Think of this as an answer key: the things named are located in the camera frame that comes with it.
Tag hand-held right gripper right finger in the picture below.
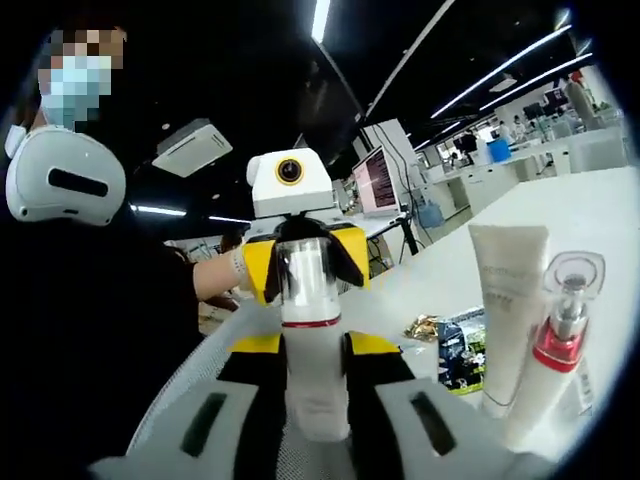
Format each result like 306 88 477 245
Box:
341 329 551 480

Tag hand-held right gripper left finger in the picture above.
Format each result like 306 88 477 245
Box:
89 332 291 480

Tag clear-capped white skincare bottle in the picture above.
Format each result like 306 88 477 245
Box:
273 238 351 444

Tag gold skincare sachet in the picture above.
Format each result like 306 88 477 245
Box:
403 313 441 344

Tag silver and blue skincare sachet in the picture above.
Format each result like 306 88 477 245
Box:
433 305 489 386

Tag green and black skincare sachet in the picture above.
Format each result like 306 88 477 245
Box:
442 344 489 397

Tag tall white skincare tube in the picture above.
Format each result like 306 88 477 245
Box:
467 223 551 420

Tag red-collared skincare pump bottle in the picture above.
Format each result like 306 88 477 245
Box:
502 251 607 454

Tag white standing desk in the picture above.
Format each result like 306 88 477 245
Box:
344 212 426 271

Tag computer monitor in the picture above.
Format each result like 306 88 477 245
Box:
352 145 401 219

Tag blue water jug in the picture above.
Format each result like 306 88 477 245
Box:
417 198 444 231

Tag white mesh office chair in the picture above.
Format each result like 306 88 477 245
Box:
124 299 261 451

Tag ceiling air conditioner unit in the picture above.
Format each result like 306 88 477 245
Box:
152 118 234 179

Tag white lab counter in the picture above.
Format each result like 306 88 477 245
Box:
419 129 626 221

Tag blue plastic bin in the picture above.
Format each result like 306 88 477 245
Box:
487 137 511 164

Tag white ceiling light strip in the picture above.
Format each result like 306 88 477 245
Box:
310 0 332 44
478 52 595 111
430 24 574 120

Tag white worn device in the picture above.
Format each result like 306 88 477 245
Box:
4 124 126 226

